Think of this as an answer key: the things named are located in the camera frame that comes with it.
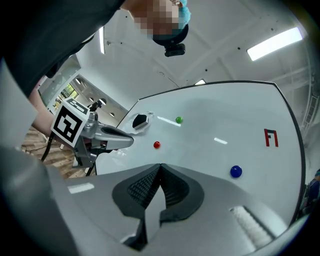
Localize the black head camera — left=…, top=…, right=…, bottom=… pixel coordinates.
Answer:
left=164, top=43, right=186, bottom=58

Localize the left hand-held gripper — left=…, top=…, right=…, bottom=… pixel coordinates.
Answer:
left=50, top=98, right=135, bottom=169

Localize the blue round magnet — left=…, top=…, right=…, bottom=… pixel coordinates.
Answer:
left=230, top=165, right=243, bottom=179

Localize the black whiteboard eraser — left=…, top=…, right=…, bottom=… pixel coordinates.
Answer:
left=131, top=113, right=149, bottom=130

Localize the blue hair cap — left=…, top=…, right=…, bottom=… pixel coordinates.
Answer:
left=174, top=0, right=192, bottom=30

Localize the person's dark shirt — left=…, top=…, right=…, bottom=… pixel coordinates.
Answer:
left=0, top=0, right=126, bottom=98

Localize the white whiteboard with black frame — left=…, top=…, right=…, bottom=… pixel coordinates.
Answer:
left=95, top=80, right=306, bottom=226

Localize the black head mount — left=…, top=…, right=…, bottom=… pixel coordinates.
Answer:
left=152, top=23, right=190, bottom=48

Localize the person's head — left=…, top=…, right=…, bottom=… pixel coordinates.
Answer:
left=119, top=0, right=187, bottom=41

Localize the person's left forearm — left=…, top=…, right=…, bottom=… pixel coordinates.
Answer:
left=28, top=88, right=63, bottom=145

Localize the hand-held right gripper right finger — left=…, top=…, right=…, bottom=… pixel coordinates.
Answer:
left=139, top=163, right=311, bottom=256

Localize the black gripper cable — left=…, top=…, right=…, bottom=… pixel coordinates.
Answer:
left=41, top=132, right=55, bottom=162

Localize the wall air vent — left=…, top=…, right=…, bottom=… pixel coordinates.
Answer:
left=303, top=94, right=317, bottom=126

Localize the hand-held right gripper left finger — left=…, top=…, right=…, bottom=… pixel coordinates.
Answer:
left=0, top=146, right=161, bottom=256

